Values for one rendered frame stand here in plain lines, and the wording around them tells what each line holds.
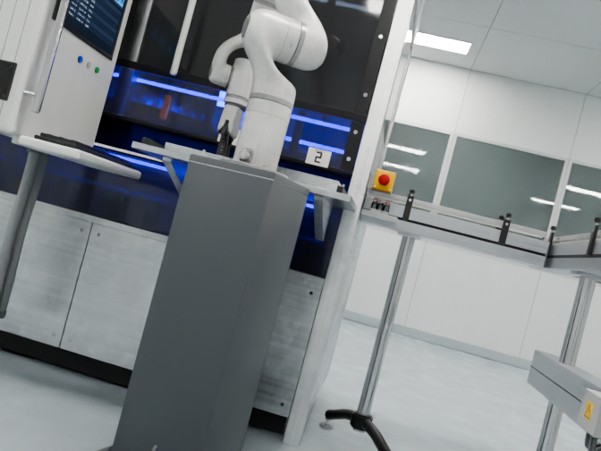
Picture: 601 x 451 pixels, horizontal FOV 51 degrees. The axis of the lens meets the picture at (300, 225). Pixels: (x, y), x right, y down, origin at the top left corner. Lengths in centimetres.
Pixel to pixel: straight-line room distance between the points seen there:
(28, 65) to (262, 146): 79
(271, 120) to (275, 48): 19
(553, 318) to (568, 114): 214
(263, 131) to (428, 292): 537
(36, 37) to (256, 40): 71
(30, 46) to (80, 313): 100
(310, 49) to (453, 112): 542
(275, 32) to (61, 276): 133
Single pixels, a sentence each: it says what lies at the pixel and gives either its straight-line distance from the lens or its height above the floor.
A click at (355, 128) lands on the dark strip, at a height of 115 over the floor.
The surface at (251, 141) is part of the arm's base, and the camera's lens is 164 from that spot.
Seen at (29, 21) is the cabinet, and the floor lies 114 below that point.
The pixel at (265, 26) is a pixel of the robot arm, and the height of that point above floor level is 122.
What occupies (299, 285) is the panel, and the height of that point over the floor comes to 55.
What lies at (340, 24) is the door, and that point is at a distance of 242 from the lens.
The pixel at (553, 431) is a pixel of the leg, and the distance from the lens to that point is 220.
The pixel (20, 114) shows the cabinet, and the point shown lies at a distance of 207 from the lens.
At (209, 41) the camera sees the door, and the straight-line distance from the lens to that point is 248.
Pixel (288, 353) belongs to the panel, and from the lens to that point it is 229.
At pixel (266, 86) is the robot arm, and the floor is 108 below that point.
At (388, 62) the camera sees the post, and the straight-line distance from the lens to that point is 235.
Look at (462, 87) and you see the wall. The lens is 715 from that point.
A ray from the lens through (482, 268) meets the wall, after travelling 692.
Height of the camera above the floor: 72
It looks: 1 degrees up
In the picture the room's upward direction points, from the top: 15 degrees clockwise
